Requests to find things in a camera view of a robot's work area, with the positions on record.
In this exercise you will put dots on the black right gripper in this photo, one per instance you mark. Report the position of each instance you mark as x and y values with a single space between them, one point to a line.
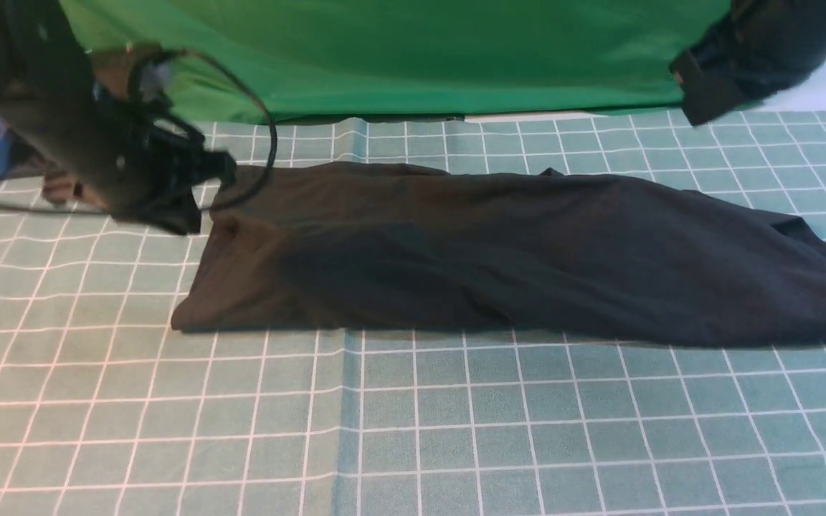
714 78

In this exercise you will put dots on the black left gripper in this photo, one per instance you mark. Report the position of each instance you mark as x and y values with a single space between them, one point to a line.
143 162

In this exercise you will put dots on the dark gray long-sleeve shirt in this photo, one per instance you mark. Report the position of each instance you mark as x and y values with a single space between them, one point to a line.
397 247

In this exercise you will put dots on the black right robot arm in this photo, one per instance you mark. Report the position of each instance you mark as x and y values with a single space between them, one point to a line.
757 49

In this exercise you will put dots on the crumpled dark brown shirt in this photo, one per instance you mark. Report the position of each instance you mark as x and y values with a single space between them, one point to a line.
58 187

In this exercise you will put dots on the green backdrop cloth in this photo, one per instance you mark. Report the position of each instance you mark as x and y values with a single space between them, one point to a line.
410 58

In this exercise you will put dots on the teal grid-pattern tablecloth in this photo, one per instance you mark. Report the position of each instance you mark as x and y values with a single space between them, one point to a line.
106 411

